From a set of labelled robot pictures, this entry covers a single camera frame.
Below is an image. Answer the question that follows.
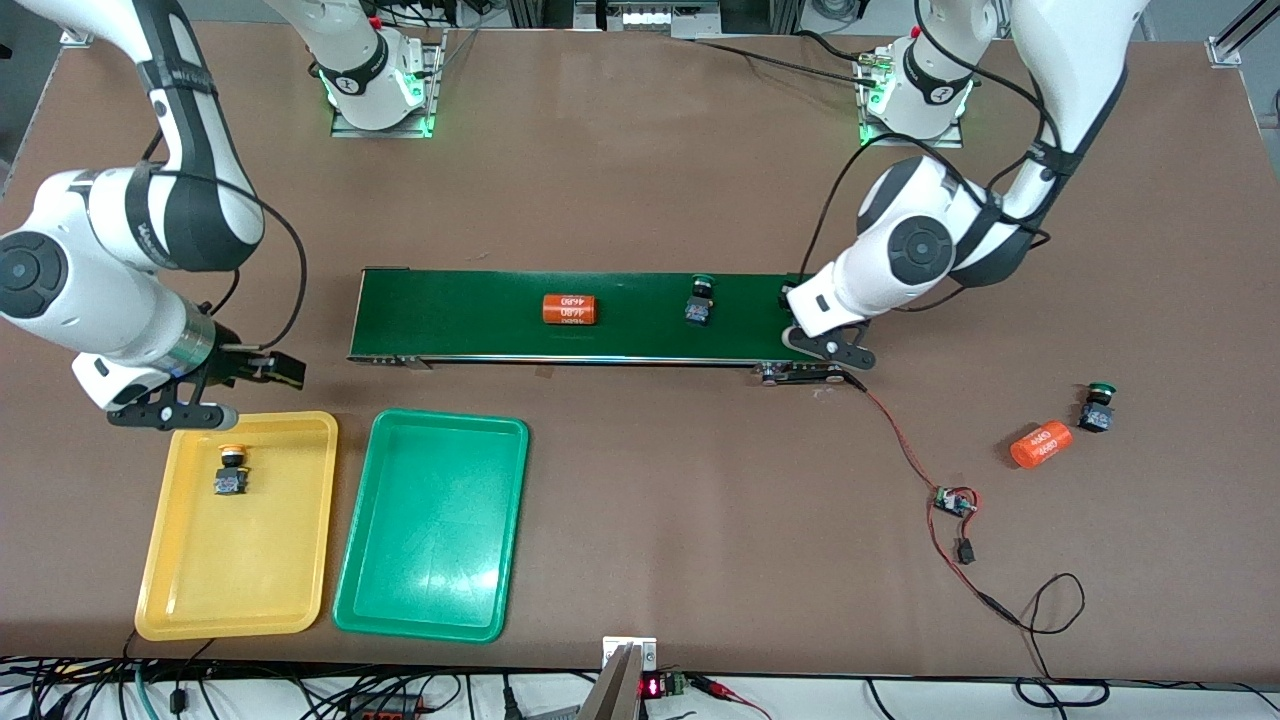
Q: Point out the yellow push button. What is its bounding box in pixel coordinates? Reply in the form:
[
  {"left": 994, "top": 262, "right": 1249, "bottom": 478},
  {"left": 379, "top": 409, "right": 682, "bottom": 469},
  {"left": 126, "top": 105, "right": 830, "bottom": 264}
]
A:
[{"left": 213, "top": 443, "right": 250, "bottom": 497}]

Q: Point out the orange cylinder with white print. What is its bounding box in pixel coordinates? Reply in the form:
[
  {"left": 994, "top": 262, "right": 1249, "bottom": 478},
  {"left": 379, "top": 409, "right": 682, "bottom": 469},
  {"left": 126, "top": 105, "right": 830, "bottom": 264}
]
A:
[
  {"left": 1009, "top": 420, "right": 1075, "bottom": 470},
  {"left": 542, "top": 293, "right": 600, "bottom": 327}
]

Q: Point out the green conveyor belt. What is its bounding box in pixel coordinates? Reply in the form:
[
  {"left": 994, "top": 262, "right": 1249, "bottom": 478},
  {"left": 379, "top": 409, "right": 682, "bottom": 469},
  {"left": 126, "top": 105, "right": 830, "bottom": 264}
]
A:
[{"left": 347, "top": 267, "right": 847, "bottom": 387}]

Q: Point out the yellow plastic tray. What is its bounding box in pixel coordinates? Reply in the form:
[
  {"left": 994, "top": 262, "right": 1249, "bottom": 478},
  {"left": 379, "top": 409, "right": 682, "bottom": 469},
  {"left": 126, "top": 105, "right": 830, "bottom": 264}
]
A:
[{"left": 133, "top": 410, "right": 340, "bottom": 642}]

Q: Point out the green plastic tray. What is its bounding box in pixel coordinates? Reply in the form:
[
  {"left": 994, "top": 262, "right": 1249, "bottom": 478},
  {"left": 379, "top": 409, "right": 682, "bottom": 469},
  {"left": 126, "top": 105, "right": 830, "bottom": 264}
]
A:
[{"left": 331, "top": 407, "right": 531, "bottom": 644}]

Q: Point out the orange power strip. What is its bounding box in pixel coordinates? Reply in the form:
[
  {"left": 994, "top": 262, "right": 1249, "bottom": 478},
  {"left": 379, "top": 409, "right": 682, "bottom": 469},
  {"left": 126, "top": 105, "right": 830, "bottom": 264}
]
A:
[{"left": 343, "top": 692, "right": 429, "bottom": 720}]

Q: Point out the red alligator clip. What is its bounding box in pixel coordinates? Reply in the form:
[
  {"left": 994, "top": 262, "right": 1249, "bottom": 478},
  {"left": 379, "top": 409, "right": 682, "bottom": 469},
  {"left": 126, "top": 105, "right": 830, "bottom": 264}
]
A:
[{"left": 697, "top": 677, "right": 773, "bottom": 720}]

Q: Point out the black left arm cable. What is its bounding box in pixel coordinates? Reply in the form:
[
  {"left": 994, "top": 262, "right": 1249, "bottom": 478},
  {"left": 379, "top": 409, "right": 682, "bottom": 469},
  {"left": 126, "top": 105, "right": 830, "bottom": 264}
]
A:
[{"left": 803, "top": 0, "right": 1053, "bottom": 312}]

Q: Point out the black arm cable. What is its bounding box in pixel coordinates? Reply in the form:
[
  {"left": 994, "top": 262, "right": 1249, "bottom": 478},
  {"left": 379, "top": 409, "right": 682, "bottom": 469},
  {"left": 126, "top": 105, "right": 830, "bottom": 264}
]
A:
[
  {"left": 148, "top": 165, "right": 309, "bottom": 357},
  {"left": 803, "top": 0, "right": 1053, "bottom": 312}
]

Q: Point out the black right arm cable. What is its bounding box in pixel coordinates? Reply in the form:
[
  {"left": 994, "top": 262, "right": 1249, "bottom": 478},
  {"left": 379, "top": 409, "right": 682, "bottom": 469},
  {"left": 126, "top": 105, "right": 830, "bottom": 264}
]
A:
[{"left": 148, "top": 165, "right": 309, "bottom": 357}]

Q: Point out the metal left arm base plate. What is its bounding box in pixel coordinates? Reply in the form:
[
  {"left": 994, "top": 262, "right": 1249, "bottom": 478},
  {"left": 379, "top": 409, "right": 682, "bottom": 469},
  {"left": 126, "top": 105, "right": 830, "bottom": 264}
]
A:
[{"left": 856, "top": 48, "right": 967, "bottom": 150}]

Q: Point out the red black motor wire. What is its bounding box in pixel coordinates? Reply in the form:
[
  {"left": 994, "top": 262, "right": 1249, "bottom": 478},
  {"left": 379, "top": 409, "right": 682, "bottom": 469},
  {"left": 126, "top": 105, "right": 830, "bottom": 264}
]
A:
[{"left": 843, "top": 370, "right": 947, "bottom": 495}]

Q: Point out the black cable on table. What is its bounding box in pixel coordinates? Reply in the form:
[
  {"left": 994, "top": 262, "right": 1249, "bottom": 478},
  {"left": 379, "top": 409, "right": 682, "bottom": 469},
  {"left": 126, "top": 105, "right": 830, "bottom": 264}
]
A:
[{"left": 688, "top": 38, "right": 883, "bottom": 85}]

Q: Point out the red black power wire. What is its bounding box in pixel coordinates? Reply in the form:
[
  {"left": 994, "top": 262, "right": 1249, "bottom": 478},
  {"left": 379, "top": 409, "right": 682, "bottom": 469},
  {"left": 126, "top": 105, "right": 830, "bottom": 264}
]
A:
[{"left": 926, "top": 495, "right": 1088, "bottom": 683}]

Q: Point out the aluminium frame with light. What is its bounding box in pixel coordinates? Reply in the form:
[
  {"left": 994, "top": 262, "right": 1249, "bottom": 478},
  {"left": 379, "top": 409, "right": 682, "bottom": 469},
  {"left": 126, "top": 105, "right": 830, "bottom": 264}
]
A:
[{"left": 503, "top": 0, "right": 804, "bottom": 42}]

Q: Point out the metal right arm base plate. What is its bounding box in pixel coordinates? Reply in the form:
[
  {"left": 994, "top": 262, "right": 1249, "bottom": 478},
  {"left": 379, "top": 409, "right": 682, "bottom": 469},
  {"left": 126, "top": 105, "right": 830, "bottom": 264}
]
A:
[{"left": 330, "top": 28, "right": 447, "bottom": 140}]

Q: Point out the grey metal camera mount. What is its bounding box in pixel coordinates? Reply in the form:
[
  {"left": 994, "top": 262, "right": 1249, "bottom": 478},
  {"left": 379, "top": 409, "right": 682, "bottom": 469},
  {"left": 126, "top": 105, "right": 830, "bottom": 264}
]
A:
[{"left": 576, "top": 635, "right": 659, "bottom": 720}]

